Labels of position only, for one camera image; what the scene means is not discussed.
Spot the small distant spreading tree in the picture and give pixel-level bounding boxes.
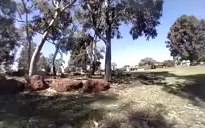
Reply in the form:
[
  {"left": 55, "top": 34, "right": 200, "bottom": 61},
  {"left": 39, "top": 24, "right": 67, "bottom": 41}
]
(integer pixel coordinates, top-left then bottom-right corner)
[{"left": 138, "top": 56, "right": 158, "bottom": 70}]

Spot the dark shaded boulder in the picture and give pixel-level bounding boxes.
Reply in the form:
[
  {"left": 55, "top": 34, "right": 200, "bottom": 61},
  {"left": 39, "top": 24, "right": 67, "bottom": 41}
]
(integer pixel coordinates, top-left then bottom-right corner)
[{"left": 0, "top": 76, "right": 28, "bottom": 95}]

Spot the stand of tall gum trees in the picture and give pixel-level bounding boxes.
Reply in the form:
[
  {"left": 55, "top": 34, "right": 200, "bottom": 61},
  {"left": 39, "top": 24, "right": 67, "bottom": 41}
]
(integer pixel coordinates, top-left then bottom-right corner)
[{"left": 0, "top": 0, "right": 165, "bottom": 82}]

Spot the dry patchy grass ground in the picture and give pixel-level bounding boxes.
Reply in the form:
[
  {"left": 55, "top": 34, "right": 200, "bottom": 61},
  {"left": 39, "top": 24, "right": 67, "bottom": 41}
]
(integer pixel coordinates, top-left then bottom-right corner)
[{"left": 0, "top": 63, "right": 205, "bottom": 128}]

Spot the reddish brown boulder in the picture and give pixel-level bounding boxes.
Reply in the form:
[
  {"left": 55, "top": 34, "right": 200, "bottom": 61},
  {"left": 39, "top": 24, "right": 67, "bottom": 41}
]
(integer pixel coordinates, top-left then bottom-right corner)
[
  {"left": 82, "top": 78, "right": 112, "bottom": 94},
  {"left": 26, "top": 74, "right": 50, "bottom": 92},
  {"left": 48, "top": 77, "right": 85, "bottom": 93}
]

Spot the row of distant buildings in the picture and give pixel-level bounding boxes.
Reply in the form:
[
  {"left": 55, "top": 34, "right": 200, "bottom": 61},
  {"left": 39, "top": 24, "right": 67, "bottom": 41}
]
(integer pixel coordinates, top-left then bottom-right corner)
[{"left": 122, "top": 59, "right": 205, "bottom": 72}]

